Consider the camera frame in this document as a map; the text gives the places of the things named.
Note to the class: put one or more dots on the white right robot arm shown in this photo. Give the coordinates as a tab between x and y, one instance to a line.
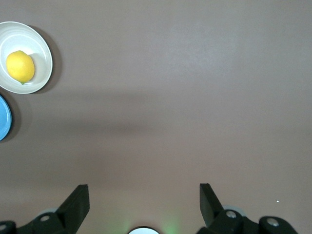
143	231

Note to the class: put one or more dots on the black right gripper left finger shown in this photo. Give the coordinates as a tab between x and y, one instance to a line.
73	209

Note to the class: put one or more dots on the yellow lemon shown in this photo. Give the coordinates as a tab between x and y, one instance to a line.
20	65

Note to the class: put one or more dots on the blue round plate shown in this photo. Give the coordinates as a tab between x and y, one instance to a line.
3	117

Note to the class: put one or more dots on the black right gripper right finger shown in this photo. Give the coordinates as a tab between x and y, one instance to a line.
210	207

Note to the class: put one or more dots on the cream round plate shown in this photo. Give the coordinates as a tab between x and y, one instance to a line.
36	41

